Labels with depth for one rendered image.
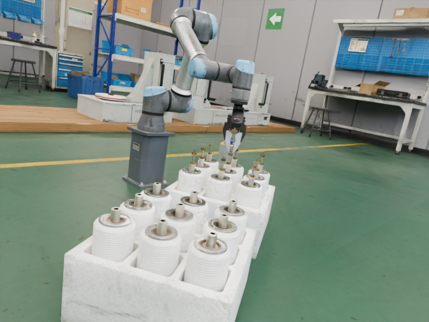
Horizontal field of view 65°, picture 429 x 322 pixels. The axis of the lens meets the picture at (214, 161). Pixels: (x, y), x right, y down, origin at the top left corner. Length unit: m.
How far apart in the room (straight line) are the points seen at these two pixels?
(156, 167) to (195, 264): 1.14
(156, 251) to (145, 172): 1.08
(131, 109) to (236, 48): 4.92
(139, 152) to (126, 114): 1.63
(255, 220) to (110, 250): 0.58
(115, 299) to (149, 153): 1.07
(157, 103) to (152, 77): 1.95
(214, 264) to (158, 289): 0.13
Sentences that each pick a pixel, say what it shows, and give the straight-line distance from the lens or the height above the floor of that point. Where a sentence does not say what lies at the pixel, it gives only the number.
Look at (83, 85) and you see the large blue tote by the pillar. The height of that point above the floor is 0.23.
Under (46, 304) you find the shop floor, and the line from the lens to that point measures 1.01.
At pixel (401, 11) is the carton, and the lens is 6.02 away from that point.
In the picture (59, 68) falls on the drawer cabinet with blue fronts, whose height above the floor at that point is 0.41.
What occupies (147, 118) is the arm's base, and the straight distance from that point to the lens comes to 1.79.
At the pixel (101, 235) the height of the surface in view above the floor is 0.23.
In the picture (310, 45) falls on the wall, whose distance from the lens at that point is 6.94.
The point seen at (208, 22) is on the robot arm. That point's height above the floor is 0.87.
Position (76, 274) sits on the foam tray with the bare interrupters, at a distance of 0.86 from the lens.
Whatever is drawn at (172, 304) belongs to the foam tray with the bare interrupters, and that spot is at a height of 0.14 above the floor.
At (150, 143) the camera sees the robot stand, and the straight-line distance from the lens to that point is 1.77.
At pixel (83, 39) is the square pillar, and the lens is 7.70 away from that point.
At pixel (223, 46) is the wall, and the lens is 8.31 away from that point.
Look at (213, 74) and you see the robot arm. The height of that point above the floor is 0.63.
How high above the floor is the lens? 0.60
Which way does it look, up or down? 13 degrees down
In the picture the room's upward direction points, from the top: 9 degrees clockwise
